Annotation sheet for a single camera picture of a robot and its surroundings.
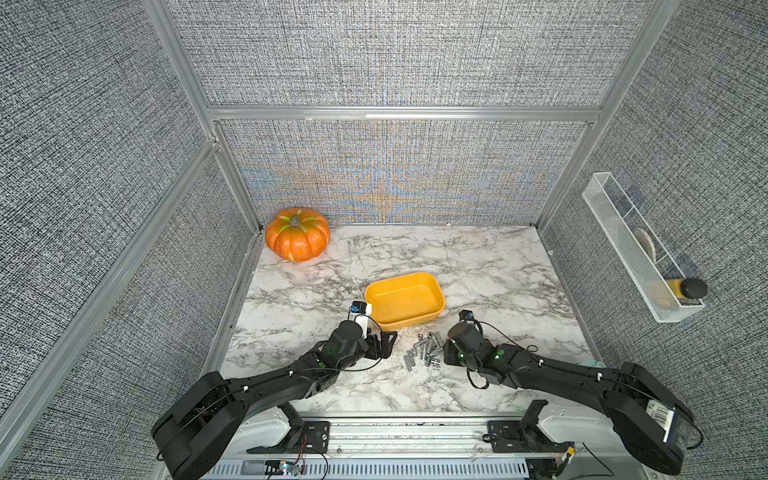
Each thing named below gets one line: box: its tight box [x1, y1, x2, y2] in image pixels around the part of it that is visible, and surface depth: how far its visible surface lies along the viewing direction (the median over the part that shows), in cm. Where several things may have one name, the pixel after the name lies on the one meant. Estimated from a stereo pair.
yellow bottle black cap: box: [667, 278, 708, 298], surface depth 63 cm
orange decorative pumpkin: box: [266, 207, 330, 263], surface depth 105 cm
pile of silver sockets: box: [404, 331, 444, 372], surface depth 88 cm
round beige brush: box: [633, 227, 656, 263], surface depth 72 cm
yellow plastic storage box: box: [364, 272, 447, 332], surface depth 101 cm
